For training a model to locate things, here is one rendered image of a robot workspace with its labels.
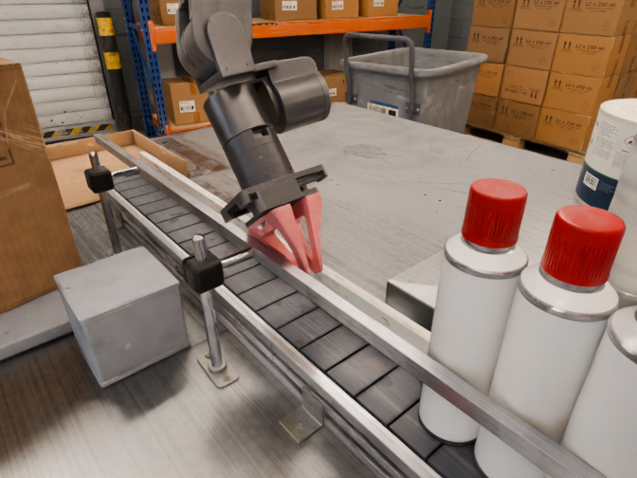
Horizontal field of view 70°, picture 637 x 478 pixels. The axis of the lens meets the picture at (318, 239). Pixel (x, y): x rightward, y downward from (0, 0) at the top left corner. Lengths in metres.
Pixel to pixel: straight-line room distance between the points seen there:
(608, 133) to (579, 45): 2.92
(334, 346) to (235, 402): 0.11
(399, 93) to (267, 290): 2.20
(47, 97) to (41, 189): 3.77
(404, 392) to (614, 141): 0.52
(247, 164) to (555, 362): 0.31
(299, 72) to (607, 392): 0.39
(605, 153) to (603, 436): 0.56
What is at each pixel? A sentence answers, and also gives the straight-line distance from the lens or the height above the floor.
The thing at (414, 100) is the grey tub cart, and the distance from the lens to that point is 2.60.
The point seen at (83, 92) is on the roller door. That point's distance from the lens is 4.39.
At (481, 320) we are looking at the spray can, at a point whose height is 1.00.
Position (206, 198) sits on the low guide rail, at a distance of 0.70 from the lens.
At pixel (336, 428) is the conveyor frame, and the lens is 0.44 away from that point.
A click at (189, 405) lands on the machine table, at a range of 0.49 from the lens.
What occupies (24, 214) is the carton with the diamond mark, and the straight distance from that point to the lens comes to 0.62.
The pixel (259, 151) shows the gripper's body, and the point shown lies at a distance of 0.45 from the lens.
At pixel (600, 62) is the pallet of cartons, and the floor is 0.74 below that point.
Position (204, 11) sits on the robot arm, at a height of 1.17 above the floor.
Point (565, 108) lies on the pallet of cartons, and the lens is 3.77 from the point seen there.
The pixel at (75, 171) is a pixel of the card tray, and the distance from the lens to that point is 1.13.
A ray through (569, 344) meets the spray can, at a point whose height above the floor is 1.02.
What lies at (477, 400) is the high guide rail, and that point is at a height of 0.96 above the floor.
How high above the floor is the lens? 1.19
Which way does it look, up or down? 30 degrees down
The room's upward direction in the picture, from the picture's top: straight up
